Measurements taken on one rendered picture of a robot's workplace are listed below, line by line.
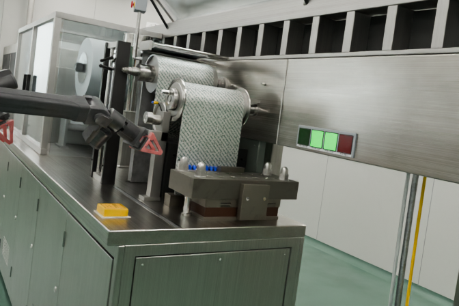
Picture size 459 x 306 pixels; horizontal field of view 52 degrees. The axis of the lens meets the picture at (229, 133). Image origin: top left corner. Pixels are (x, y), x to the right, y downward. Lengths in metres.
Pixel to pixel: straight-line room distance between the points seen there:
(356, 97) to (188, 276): 0.69
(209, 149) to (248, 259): 0.39
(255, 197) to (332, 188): 3.29
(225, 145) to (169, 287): 0.53
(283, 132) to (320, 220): 3.29
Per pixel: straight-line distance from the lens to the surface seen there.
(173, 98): 1.57
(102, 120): 1.39
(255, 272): 1.52
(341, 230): 4.67
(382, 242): 4.36
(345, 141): 1.41
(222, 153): 1.64
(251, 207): 1.48
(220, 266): 1.44
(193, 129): 1.58
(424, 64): 1.28
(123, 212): 1.39
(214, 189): 1.42
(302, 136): 1.54
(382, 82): 1.35
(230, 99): 1.65
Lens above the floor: 1.24
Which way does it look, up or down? 3 degrees down
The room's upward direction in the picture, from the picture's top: 7 degrees clockwise
